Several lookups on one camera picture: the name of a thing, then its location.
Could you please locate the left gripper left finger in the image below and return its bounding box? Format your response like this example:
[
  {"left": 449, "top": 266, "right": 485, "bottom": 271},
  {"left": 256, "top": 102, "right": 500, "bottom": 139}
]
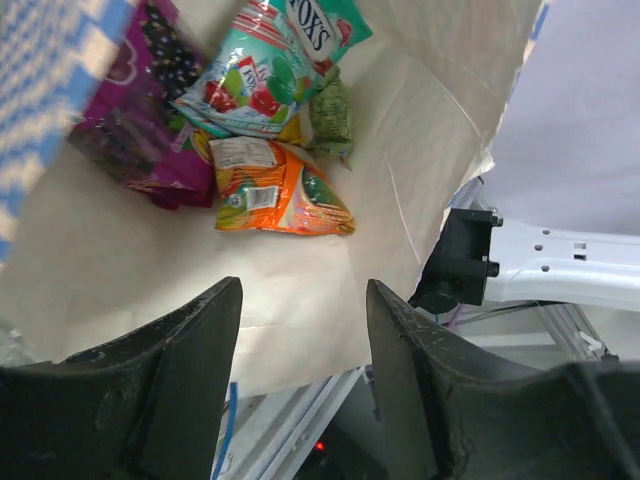
[{"left": 1, "top": 277, "right": 243, "bottom": 479}]

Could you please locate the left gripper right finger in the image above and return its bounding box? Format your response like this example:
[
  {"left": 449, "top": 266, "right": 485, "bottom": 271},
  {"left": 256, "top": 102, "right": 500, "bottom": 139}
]
[{"left": 366, "top": 280, "right": 639, "bottom": 479}]

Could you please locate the blue checkered paper bag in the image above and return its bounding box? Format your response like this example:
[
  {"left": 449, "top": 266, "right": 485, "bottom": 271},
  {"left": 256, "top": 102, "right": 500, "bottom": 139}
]
[{"left": 1, "top": 1, "right": 545, "bottom": 396}]

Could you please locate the orange snack packet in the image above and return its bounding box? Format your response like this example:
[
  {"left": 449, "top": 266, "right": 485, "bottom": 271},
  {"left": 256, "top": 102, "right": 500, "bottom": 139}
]
[{"left": 210, "top": 136, "right": 355, "bottom": 236}]

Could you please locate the purple candy bag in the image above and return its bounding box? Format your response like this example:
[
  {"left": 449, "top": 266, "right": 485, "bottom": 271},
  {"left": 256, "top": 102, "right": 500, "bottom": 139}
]
[{"left": 69, "top": 1, "right": 215, "bottom": 210}]

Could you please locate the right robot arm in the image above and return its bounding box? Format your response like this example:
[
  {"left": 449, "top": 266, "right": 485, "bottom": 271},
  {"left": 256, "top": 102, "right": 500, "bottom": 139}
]
[{"left": 409, "top": 209, "right": 639, "bottom": 314}]

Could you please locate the teal Fox's candy bag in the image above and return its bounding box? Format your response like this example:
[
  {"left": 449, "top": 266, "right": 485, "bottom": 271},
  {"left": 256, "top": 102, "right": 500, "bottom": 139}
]
[{"left": 173, "top": 0, "right": 372, "bottom": 139}]

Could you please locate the small olive green packet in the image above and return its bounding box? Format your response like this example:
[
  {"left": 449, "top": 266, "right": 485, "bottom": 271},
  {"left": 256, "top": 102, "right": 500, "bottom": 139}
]
[{"left": 307, "top": 66, "right": 353, "bottom": 170}]

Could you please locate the yellow snack packet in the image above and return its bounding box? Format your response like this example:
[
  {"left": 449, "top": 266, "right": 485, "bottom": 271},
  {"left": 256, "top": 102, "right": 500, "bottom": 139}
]
[{"left": 275, "top": 110, "right": 314, "bottom": 148}]

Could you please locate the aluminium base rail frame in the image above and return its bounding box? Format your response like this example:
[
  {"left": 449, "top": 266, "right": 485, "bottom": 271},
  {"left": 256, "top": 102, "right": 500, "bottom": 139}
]
[{"left": 212, "top": 177, "right": 621, "bottom": 480}]

